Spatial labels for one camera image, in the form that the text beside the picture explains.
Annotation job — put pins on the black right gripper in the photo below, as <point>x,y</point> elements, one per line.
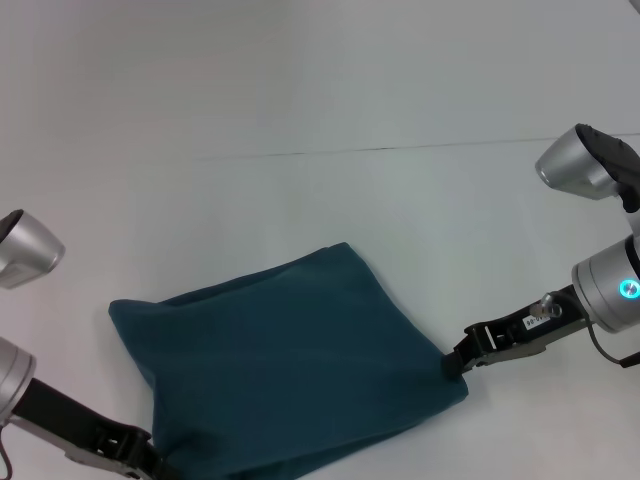
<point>540,325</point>

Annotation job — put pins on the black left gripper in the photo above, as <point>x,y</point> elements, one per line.
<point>80,430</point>

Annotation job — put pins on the teal blue shirt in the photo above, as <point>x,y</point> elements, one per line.
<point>280,360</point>

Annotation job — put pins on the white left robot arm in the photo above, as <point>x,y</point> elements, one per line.
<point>12,380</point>

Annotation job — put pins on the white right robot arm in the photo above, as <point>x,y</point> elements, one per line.
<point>612,280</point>

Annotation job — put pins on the clear right gripper plug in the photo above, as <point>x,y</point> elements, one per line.
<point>546,306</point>

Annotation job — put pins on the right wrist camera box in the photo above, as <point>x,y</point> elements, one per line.
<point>585,165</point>

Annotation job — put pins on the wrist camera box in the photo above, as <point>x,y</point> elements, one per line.
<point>27,250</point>
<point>585,165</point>

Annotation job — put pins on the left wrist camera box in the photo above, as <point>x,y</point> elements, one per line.
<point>27,250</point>

